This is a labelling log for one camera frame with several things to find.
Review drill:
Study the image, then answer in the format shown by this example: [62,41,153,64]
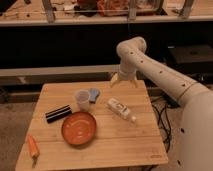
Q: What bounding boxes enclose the wooden table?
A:
[15,80,168,171]

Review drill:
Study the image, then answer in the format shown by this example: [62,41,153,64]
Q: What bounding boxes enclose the long workbench shelf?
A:
[0,0,213,27]

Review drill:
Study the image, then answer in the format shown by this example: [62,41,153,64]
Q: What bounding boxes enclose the black floor cables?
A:
[150,96,174,153]

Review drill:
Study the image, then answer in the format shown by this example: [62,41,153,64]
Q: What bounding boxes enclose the white ceramic cup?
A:
[75,89,90,111]

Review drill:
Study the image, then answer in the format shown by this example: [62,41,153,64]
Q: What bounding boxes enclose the orange bowl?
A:
[61,112,97,145]

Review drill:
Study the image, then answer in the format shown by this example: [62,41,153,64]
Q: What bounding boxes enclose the orange object on bench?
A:
[97,0,129,16]

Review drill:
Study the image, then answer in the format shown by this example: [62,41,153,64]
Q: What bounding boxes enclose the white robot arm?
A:
[111,37,213,171]

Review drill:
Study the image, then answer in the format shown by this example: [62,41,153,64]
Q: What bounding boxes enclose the orange carrot toy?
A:
[27,135,40,167]

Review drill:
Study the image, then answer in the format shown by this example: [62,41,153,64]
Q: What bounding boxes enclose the black box on shelf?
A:
[166,45,213,74]

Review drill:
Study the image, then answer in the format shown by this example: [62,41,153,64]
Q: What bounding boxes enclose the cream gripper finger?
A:
[110,73,119,87]
[130,79,138,88]

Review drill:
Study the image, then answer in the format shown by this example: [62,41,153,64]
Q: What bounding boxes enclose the white plastic bottle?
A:
[107,98,137,122]

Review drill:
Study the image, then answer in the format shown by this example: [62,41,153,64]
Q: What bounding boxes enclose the black white striped block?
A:
[45,105,72,123]

